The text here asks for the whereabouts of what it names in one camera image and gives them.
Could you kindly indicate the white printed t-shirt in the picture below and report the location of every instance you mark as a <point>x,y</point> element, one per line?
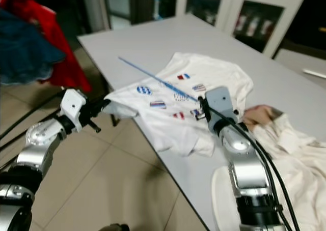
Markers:
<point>209,73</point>

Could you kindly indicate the blue plastic hanger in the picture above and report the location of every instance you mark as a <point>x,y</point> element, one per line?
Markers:
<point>147,72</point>

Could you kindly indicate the white collared blouse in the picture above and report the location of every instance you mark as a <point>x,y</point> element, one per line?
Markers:
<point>295,160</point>

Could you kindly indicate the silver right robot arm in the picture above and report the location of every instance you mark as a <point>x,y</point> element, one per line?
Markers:
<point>247,170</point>

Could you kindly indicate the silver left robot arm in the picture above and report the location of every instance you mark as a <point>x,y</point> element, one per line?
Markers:
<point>38,139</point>

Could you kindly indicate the red polo shirt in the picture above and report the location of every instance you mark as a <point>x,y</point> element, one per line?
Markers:
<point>71,73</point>

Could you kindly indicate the blue denim skirt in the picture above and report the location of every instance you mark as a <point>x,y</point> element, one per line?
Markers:
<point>25,53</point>

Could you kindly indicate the white glass door cabinet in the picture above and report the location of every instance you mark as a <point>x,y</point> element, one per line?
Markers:
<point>229,7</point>

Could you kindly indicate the white low drawer cabinet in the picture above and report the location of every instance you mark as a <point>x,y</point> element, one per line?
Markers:
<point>305,68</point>

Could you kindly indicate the dark robot foot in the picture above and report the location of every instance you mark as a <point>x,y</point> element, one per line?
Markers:
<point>114,227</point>

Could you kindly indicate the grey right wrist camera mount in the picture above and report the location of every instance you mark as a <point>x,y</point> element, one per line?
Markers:
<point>221,101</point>

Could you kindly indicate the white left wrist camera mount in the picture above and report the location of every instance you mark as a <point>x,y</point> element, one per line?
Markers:
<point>74,104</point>

